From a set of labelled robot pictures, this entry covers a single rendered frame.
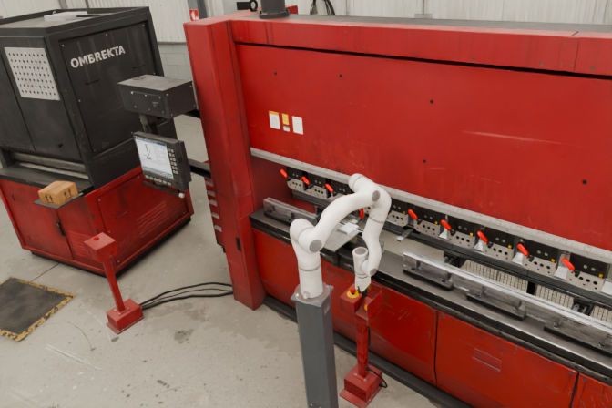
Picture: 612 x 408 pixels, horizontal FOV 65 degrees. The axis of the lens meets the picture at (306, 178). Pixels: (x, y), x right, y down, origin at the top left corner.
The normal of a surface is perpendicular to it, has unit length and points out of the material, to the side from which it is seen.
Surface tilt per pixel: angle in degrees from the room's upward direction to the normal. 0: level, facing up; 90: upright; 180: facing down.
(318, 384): 90
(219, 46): 90
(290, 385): 0
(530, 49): 90
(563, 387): 90
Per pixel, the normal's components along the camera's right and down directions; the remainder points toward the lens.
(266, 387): -0.08, -0.89
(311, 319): -0.45, 0.43
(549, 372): -0.65, 0.38
